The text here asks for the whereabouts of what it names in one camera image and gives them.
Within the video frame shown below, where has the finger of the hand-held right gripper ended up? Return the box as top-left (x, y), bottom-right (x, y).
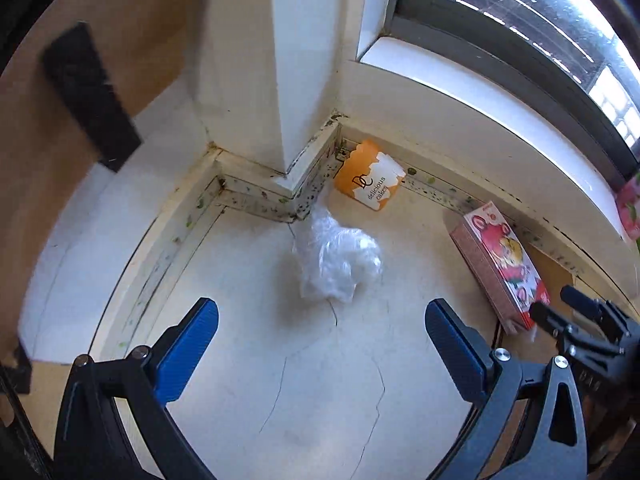
top-left (560, 285), bottom-right (602, 322)
top-left (530, 301), bottom-right (577, 344)

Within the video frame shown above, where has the black cutting board holder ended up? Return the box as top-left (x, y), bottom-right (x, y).
top-left (42, 22), bottom-right (141, 174)

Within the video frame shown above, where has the pink printed carton box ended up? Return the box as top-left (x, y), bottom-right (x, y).
top-left (449, 200), bottom-right (551, 336)

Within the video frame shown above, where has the dark framed window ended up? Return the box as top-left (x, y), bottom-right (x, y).
top-left (385, 0), bottom-right (640, 189)

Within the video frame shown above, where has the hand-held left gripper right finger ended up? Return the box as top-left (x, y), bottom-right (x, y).
top-left (425, 298), bottom-right (588, 480)

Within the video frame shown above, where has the wooden cutting board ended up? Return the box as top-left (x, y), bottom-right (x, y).
top-left (0, 0), bottom-right (211, 361)

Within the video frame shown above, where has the orange and white snack wrapper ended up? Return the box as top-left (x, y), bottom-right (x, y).
top-left (332, 139), bottom-right (407, 213)

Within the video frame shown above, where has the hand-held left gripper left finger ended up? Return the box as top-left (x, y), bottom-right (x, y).
top-left (54, 297), bottom-right (220, 480)

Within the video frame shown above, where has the clear plastic bag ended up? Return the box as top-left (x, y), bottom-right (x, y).
top-left (292, 205), bottom-right (384, 304)

